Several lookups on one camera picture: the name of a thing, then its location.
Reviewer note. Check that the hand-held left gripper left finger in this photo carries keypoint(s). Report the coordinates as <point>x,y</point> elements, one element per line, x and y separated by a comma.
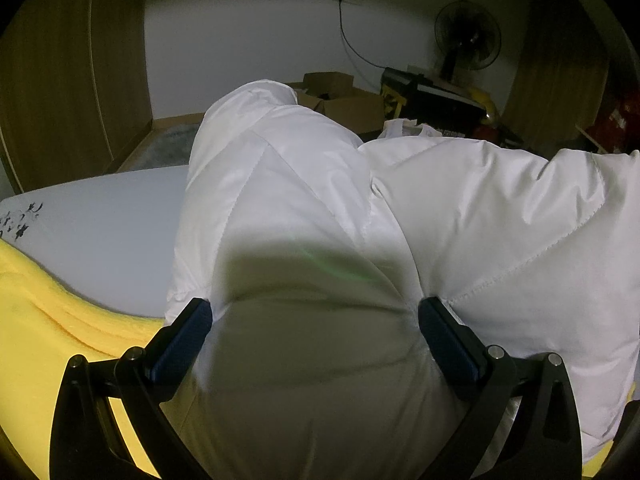
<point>182,340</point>

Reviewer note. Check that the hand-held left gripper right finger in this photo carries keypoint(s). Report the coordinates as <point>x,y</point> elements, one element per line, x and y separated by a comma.
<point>450,340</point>

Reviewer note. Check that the white padded jacket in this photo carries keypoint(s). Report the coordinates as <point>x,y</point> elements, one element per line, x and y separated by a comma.
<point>310,220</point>

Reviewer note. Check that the yellow blanket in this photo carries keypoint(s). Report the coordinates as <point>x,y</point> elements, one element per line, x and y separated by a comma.
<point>45,320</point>

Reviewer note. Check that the grey floor mat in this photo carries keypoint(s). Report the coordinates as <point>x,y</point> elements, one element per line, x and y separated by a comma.
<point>165,141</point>

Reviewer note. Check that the yellow plastic object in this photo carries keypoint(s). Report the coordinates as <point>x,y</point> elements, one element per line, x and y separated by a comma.
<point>482,99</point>

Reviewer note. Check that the black and yellow tool case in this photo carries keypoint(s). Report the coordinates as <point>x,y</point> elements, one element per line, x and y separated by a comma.
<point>430,97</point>

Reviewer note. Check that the cardboard box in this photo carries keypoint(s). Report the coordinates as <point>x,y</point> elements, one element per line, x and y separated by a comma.
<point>327,82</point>
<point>350,109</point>

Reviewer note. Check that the red box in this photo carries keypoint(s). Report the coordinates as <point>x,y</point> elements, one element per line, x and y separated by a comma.
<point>620,115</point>

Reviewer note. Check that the wooden door panel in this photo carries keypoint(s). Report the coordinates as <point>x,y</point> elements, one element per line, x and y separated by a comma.
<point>555,75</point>

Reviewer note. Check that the wooden wardrobe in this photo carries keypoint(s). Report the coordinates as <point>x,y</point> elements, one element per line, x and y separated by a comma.
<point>75,70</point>

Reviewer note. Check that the black standing fan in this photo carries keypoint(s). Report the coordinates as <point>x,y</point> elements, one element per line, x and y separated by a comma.
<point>467,30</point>

